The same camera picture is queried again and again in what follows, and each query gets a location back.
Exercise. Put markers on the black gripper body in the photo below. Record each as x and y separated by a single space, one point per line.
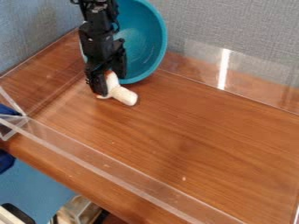
98 31

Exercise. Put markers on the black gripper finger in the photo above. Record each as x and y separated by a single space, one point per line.
97 81
119 64

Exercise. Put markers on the white and brown toy mushroom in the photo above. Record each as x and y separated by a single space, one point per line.
118 92

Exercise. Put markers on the blue plastic bowl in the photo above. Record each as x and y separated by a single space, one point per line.
145 32

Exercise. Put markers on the clear acrylic barrier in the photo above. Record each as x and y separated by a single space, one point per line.
204 153

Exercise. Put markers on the blue clamp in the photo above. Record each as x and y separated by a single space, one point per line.
13 116

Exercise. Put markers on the black and white object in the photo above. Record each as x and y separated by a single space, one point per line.
11 215

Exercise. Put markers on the metal frame under table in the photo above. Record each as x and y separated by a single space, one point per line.
78 211

